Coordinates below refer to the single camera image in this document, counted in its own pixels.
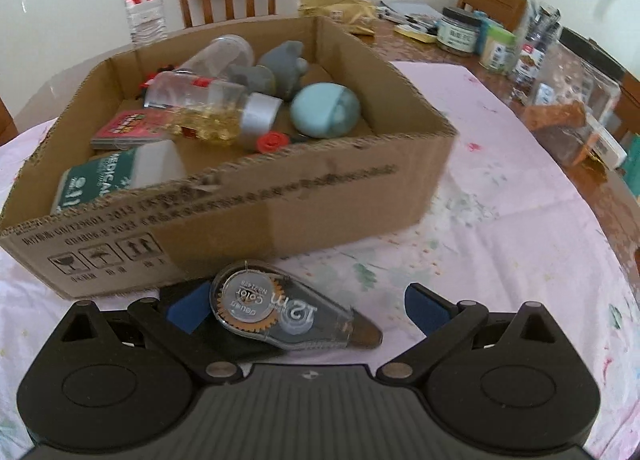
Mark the pale blue egg-shaped toy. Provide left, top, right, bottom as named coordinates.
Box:
left=289, top=82, right=362, bottom=140

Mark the glass jar with dark lid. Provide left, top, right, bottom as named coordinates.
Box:
left=436, top=6, right=482, bottom=59

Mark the red card box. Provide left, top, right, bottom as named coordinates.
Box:
left=90, top=109, right=174, bottom=151

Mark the cardboard box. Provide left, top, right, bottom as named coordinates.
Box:
left=0, top=14, right=459, bottom=300

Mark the grey soft toy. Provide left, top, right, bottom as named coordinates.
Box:
left=227, top=39, right=311, bottom=102

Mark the large clear container black lid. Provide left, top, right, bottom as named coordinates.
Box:
left=522, top=28, right=626, bottom=167

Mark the capsule bottle with silver cap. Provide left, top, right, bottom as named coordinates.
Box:
left=143, top=70, right=282, bottom=147

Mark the orange and white packet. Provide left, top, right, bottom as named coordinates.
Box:
left=575, top=112, right=629, bottom=170

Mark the clear plastic jar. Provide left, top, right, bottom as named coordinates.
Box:
left=174, top=34, right=256, bottom=87

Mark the red bottle cap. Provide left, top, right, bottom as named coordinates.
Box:
left=255, top=130, right=292, bottom=155

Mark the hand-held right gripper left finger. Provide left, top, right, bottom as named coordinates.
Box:
left=59, top=280, right=242, bottom=381

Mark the jar with green lid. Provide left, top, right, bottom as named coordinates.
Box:
left=477, top=22, right=517, bottom=74

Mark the green medical box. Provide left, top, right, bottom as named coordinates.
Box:
left=49, top=139, right=189, bottom=215

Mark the clear spice bottle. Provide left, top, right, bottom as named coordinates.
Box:
left=509, top=4, right=561, bottom=92

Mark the pile of papers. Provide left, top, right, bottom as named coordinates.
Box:
left=377, top=0, right=444, bottom=44

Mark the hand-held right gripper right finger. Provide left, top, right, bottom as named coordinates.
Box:
left=377, top=282, right=563, bottom=382

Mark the correction tape dispenser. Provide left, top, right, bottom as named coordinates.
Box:
left=209, top=260, right=385, bottom=352

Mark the pink floral cloth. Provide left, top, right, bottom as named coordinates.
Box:
left=0, top=59, right=640, bottom=460

